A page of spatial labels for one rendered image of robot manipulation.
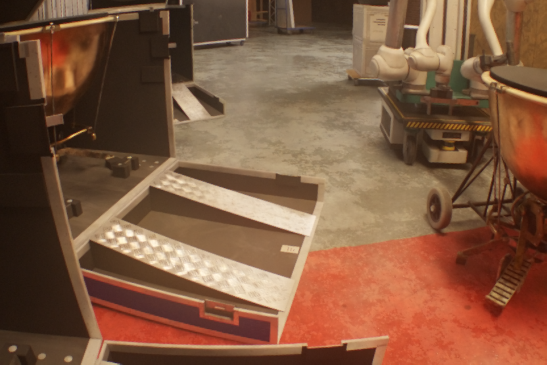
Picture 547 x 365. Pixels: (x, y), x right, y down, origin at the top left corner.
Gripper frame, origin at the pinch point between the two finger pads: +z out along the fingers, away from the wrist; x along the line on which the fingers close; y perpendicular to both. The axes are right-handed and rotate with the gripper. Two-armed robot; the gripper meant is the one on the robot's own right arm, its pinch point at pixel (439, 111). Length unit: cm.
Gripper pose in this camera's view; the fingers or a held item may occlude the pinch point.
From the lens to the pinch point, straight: 250.7
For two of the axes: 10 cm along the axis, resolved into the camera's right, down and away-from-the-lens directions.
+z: 0.0, 9.3, 3.7
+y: 0.8, -3.7, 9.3
